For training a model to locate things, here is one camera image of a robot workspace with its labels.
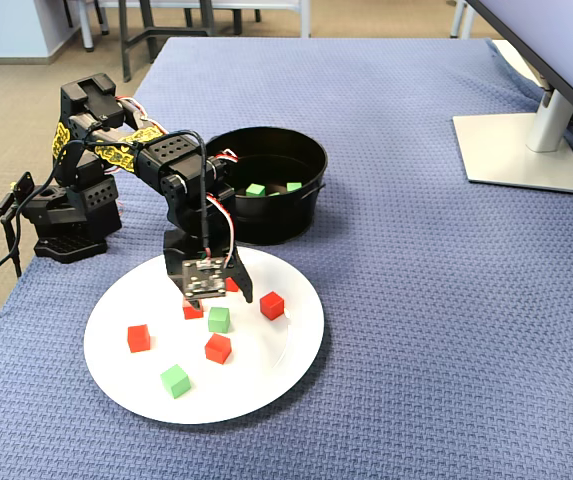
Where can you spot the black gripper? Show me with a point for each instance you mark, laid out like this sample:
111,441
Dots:
173,260

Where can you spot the green cube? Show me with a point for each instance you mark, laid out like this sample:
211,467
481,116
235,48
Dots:
255,190
294,186
175,381
219,320

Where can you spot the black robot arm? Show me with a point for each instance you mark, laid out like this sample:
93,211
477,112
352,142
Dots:
166,155

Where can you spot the white round plate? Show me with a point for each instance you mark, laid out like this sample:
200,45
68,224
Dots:
266,380

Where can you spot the red cube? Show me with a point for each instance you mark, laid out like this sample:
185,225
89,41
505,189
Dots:
193,312
218,348
272,305
138,339
232,285

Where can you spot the black round pot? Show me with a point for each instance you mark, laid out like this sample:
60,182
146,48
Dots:
276,220

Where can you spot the blue woven table cloth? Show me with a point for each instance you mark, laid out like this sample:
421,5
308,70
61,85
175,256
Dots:
416,300

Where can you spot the white table leg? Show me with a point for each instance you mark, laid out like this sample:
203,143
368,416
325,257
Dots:
305,20
87,25

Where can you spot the monitor with silver stand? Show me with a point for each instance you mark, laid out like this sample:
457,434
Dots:
516,155

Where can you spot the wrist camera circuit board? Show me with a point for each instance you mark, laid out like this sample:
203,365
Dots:
203,280

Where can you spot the grey metal chair frame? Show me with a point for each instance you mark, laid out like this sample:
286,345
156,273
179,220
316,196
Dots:
126,50

